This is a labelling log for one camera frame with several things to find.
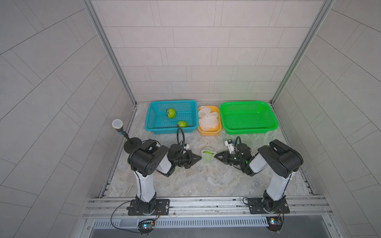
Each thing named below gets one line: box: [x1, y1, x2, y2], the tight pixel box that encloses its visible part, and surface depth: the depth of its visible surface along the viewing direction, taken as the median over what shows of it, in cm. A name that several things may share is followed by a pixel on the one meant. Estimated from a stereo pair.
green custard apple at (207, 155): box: [202, 150, 214, 162], surface depth 84 cm
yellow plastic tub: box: [197, 105, 222, 136], surface depth 101 cm
